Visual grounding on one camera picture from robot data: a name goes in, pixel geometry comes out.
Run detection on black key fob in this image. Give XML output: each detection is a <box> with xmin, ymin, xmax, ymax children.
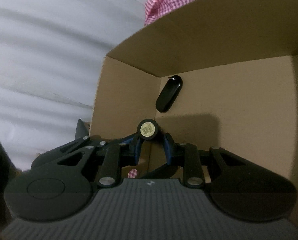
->
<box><xmin>156</xmin><ymin>75</ymin><xmax>183</xmax><ymax>113</ymax></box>

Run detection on white curtain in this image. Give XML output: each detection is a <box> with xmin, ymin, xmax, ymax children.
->
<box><xmin>0</xmin><ymin>0</ymin><xmax>147</xmax><ymax>170</ymax></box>

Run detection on black cylinder tube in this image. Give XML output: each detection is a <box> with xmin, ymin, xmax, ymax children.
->
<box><xmin>137</xmin><ymin>119</ymin><xmax>160</xmax><ymax>140</ymax></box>

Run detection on brown cardboard box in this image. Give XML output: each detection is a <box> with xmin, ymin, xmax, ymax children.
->
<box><xmin>90</xmin><ymin>0</ymin><xmax>298</xmax><ymax>226</ymax></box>

